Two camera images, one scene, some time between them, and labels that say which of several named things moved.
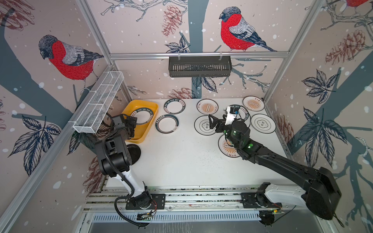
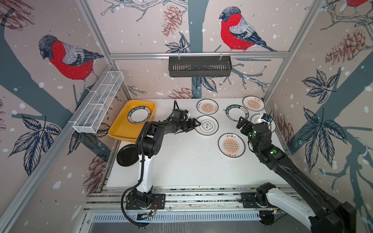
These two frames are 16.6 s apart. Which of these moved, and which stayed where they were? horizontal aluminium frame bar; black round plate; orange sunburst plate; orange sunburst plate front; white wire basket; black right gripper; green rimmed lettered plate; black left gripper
Moved: black left gripper; black right gripper; green rimmed lettered plate
Stayed: white wire basket; horizontal aluminium frame bar; black round plate; orange sunburst plate front; orange sunburst plate
